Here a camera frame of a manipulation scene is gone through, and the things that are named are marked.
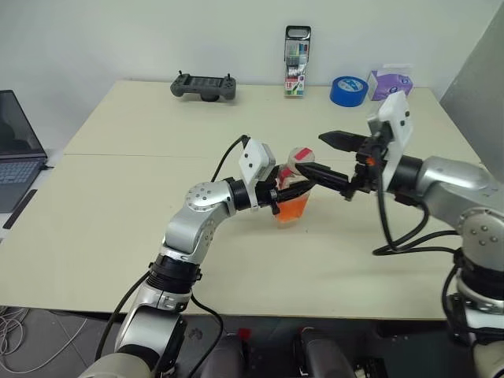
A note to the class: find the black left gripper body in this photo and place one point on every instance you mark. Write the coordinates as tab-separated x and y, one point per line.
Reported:
265	195

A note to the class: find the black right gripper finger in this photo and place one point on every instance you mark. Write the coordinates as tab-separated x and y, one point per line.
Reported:
325	176
340	140

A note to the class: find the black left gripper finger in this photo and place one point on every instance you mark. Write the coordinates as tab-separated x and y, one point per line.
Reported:
295	190

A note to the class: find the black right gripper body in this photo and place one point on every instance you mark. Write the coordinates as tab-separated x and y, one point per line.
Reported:
366	169

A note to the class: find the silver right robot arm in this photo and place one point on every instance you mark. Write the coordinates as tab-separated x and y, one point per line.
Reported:
453	185

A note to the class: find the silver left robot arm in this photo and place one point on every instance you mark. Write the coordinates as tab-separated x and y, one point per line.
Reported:
197	224

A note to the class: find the blue tape roll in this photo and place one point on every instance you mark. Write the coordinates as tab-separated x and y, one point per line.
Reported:
348	92

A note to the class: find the purple tissue box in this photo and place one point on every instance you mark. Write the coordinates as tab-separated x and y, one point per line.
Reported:
390	84

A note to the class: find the pack of coloured marker pens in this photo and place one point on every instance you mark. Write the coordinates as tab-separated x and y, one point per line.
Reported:
296	63

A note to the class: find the grey handheld remote controller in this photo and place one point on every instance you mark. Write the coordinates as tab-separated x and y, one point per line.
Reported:
203	86

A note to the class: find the grey upright panel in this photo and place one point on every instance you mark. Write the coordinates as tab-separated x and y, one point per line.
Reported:
478	90

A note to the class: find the dark rounded shape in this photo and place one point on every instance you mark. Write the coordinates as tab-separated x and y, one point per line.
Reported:
323	354

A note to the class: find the dark grey laptop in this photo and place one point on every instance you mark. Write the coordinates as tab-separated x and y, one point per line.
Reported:
17	157

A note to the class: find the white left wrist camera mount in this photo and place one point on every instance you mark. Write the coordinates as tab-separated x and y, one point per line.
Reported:
256	161

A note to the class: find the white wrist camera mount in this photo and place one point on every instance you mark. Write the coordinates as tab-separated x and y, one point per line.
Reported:
256	161
397	118

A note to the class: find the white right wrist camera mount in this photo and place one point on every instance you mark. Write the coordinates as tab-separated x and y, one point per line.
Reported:
397	118

